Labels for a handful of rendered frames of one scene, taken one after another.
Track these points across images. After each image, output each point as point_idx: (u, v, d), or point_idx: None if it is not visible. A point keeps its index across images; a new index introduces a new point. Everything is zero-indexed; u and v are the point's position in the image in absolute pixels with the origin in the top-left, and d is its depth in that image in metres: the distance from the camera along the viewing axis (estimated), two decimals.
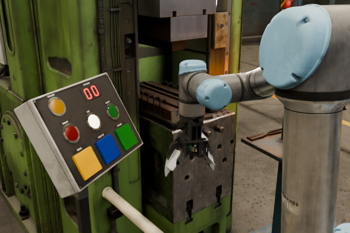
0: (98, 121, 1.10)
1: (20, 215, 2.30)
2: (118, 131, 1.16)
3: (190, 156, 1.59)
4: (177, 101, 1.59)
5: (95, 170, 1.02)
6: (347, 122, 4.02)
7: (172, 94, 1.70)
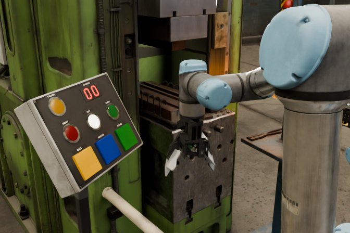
0: (98, 121, 1.10)
1: (20, 215, 2.30)
2: (118, 131, 1.16)
3: (190, 156, 1.59)
4: (177, 101, 1.59)
5: (95, 170, 1.02)
6: (347, 122, 4.02)
7: (172, 94, 1.70)
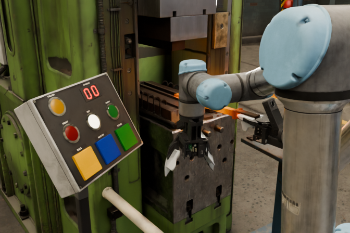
0: (98, 121, 1.10)
1: (20, 215, 2.30)
2: (118, 131, 1.16)
3: (190, 156, 1.59)
4: (177, 101, 1.59)
5: (95, 170, 1.02)
6: (347, 122, 4.02)
7: (172, 94, 1.70)
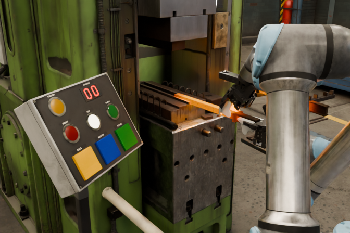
0: (98, 121, 1.10)
1: (20, 215, 2.30)
2: (118, 131, 1.16)
3: (190, 156, 1.59)
4: (177, 101, 1.59)
5: (95, 170, 1.02)
6: (347, 122, 4.02)
7: (172, 94, 1.70)
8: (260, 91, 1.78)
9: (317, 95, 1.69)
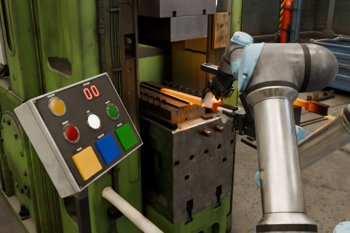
0: (98, 121, 1.10)
1: (20, 215, 2.30)
2: (118, 131, 1.16)
3: (190, 156, 1.59)
4: (177, 101, 1.59)
5: (95, 170, 1.02)
6: None
7: None
8: None
9: (317, 95, 1.69)
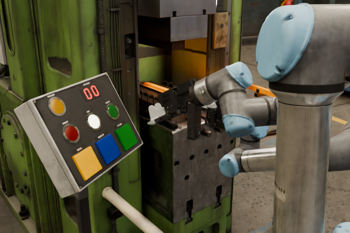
0: (98, 121, 1.10)
1: (20, 215, 2.30)
2: (118, 131, 1.16)
3: (190, 156, 1.59)
4: None
5: (95, 170, 1.02)
6: (347, 122, 4.02)
7: None
8: (260, 91, 1.78)
9: None
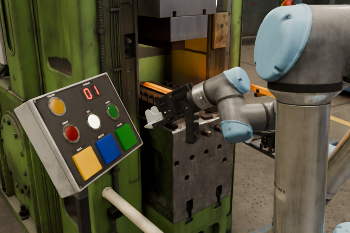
0: (98, 121, 1.10)
1: (20, 215, 2.30)
2: (118, 131, 1.16)
3: (190, 156, 1.59)
4: None
5: (95, 170, 1.02)
6: (347, 122, 4.02)
7: None
8: (260, 91, 1.78)
9: None
